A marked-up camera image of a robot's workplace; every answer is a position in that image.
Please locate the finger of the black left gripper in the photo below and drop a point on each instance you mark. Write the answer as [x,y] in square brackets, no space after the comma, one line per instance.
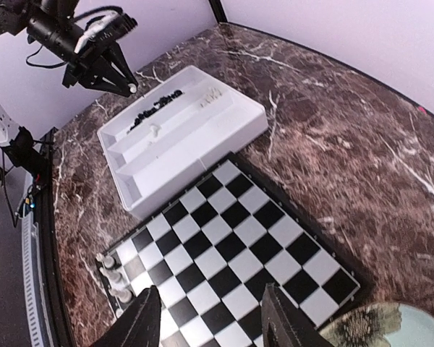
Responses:
[106,80]
[118,62]

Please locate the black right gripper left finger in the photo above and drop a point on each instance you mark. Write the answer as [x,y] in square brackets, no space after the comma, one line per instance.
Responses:
[139,325]

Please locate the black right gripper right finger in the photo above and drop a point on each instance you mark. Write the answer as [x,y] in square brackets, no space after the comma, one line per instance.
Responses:
[285,325]

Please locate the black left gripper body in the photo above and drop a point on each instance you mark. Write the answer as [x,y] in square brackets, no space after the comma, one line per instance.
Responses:
[60,38]

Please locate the small white chess piece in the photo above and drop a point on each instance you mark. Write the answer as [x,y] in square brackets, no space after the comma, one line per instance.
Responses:
[132,87]

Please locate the white chess pawn piece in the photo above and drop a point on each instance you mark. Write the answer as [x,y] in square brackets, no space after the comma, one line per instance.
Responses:
[123,295]

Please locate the white chess rook piece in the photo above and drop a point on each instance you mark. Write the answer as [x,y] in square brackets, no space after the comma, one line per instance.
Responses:
[114,277]

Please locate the white plastic parts tray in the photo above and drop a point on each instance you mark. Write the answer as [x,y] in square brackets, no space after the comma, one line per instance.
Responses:
[160,157]

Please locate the black and grey chessboard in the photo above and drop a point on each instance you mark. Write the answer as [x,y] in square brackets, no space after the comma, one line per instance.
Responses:
[212,250]

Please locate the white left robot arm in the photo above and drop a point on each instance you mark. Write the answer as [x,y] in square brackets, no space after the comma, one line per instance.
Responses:
[31,76]

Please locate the pile of black chess pieces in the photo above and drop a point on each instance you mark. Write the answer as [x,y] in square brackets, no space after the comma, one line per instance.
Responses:
[162,102]

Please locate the pile of white chess pieces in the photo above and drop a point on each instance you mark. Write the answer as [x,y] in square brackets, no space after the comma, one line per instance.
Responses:
[213,94]

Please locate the light blue flower plate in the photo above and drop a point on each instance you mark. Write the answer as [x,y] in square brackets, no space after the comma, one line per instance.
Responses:
[381,324]

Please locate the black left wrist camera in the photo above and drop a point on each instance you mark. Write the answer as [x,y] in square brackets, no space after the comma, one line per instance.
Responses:
[108,23]

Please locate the black front rail base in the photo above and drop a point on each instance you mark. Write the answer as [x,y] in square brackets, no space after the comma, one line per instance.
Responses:
[60,329]

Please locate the white slotted cable duct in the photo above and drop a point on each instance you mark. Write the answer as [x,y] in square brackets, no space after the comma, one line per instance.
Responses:
[36,316]

